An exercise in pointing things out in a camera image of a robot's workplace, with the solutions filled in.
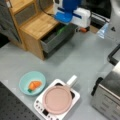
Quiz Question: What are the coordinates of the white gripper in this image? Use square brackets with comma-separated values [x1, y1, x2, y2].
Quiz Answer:
[55, 7, 91, 28]

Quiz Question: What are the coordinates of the orange toy carrot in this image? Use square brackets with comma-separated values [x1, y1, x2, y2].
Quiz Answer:
[28, 81, 42, 92]

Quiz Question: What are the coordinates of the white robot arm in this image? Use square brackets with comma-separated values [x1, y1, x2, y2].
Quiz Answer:
[53, 0, 91, 28]

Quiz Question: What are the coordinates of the green toy vegetable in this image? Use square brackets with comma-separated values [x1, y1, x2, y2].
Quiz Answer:
[57, 27, 65, 34]

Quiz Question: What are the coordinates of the wooden cabinet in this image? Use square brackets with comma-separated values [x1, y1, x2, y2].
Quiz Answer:
[5, 0, 61, 60]

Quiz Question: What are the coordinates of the silver toaster oven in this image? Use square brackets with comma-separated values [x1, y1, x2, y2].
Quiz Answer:
[91, 44, 120, 120]

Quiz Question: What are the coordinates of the white induction cooker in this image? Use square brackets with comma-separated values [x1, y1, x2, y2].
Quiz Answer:
[34, 77, 80, 120]

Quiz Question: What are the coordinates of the pink pan with white handle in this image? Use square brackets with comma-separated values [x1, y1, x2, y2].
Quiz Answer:
[42, 75, 77, 115]

